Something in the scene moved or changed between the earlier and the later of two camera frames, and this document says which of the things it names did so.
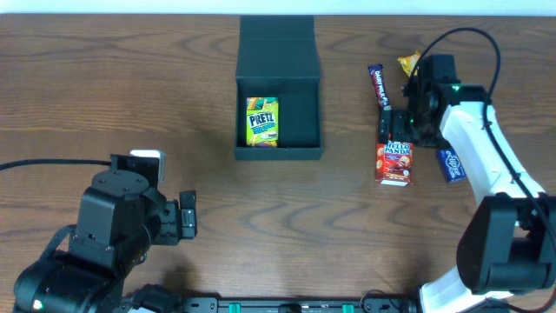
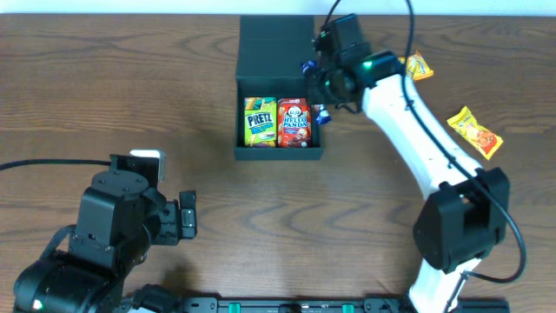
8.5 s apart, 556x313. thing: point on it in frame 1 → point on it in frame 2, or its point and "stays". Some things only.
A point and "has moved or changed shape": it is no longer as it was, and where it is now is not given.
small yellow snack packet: x=409 y=62 stays
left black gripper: x=175 y=222 stays
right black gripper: x=392 y=128 → x=314 y=87
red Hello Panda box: x=394 y=163 → x=294 y=123
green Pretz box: x=262 y=122 stays
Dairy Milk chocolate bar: x=377 y=74 has moved or changed shape
